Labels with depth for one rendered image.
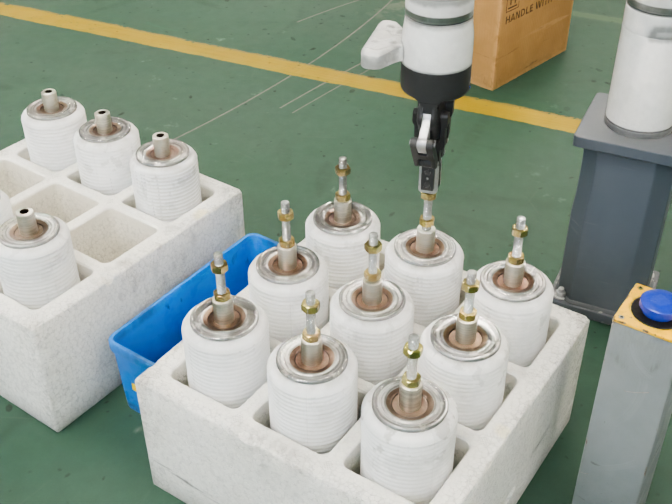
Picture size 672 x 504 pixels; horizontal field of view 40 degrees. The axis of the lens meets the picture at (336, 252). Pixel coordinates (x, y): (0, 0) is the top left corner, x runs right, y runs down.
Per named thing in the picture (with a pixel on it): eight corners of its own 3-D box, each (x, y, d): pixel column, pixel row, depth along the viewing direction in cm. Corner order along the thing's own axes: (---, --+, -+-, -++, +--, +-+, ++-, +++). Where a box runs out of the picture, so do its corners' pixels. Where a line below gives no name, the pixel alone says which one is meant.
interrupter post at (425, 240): (417, 257, 112) (419, 234, 110) (412, 245, 114) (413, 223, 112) (437, 254, 112) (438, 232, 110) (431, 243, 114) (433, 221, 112)
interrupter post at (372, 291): (386, 304, 105) (387, 281, 103) (367, 311, 104) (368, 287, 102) (376, 292, 106) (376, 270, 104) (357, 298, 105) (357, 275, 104)
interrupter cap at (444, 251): (402, 272, 109) (403, 268, 109) (386, 236, 115) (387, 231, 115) (464, 264, 111) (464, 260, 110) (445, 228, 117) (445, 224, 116)
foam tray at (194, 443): (328, 315, 142) (327, 218, 131) (570, 420, 124) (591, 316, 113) (152, 484, 115) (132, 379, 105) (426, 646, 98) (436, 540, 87)
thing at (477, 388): (483, 494, 105) (499, 378, 95) (402, 471, 108) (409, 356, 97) (502, 435, 112) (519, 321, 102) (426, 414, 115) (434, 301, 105)
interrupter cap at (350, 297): (417, 311, 104) (418, 306, 103) (358, 331, 101) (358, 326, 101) (384, 274, 109) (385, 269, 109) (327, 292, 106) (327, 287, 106)
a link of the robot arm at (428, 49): (378, 36, 104) (379, -19, 100) (478, 46, 101) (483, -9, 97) (356, 69, 96) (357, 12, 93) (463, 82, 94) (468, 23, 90)
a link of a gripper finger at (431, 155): (410, 134, 98) (416, 151, 104) (406, 151, 98) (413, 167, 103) (435, 138, 97) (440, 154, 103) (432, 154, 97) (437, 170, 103)
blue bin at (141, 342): (255, 292, 146) (251, 230, 139) (311, 318, 141) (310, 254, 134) (116, 405, 126) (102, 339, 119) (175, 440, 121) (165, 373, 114)
